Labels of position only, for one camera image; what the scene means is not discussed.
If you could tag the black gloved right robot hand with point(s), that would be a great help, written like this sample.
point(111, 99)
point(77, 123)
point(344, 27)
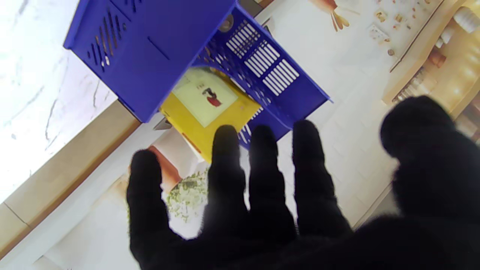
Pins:
point(337, 243)

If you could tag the yellow cover book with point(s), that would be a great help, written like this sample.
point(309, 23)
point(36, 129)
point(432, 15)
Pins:
point(202, 112)

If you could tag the blue perforated plastic file holder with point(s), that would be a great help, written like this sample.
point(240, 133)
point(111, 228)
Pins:
point(150, 45)

